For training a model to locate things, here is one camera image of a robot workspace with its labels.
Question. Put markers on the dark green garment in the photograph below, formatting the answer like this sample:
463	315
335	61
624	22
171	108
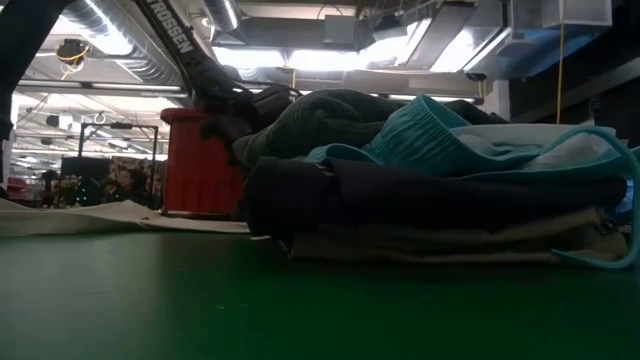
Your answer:
320	125

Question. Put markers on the dark floral fabric panel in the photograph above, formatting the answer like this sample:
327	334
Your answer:
130	180

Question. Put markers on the white bonavita tote bag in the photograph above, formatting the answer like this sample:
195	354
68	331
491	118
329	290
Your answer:
100	217

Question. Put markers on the black aluminium table frame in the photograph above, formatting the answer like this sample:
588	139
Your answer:
20	50

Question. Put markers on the light blue garment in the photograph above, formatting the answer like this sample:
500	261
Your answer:
435	145

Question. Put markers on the black hooded garment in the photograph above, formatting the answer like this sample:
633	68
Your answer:
400	200

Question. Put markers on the long ceiling tube light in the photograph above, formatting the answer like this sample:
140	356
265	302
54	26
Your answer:
135	87

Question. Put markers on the beige garment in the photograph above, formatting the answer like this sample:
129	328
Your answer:
425	245

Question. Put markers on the red plastic laundry bin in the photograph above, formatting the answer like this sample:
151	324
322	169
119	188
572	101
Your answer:
200	170

